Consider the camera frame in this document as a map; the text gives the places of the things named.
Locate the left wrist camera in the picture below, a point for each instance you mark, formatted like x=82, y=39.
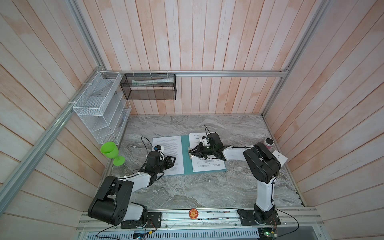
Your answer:
x=159, y=148

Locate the printed paper sheet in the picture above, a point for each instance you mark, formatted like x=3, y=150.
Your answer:
x=172, y=146

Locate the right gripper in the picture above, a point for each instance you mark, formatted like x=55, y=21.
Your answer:
x=198, y=154

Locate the aluminium front rail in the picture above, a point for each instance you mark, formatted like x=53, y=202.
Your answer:
x=229, y=218

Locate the white power socket cube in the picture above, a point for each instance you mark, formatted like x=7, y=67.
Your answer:
x=280, y=157

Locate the printed paper stack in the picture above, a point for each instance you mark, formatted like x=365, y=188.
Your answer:
x=200, y=165

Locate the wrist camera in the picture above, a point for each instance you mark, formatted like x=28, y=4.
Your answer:
x=204, y=140
x=159, y=148

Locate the green file folder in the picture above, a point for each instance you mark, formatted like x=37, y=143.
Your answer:
x=186, y=157

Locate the pink cylindrical speaker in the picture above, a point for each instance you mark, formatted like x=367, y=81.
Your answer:
x=269, y=143

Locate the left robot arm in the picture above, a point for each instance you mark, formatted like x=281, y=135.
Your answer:
x=112, y=203

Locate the green plastic goblet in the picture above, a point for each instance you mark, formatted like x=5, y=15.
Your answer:
x=111, y=151

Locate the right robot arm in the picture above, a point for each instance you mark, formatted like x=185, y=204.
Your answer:
x=263, y=164

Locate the black mesh basket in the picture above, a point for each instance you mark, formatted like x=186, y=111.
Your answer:
x=151, y=87

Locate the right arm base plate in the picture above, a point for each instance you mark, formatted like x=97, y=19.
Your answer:
x=259, y=218

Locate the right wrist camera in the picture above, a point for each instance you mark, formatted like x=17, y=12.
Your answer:
x=204, y=140

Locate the white wire mesh shelf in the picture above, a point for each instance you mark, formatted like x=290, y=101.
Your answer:
x=103, y=109

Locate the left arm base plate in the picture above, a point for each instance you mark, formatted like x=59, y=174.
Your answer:
x=149, y=220

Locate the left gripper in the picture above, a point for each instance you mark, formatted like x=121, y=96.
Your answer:
x=167, y=159

